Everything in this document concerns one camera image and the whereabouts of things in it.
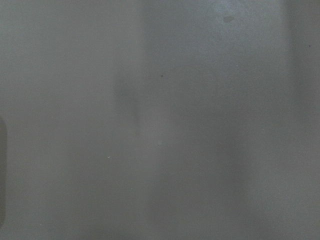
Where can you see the white rabbit tray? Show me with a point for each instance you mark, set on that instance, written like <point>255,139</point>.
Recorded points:
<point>3,169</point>

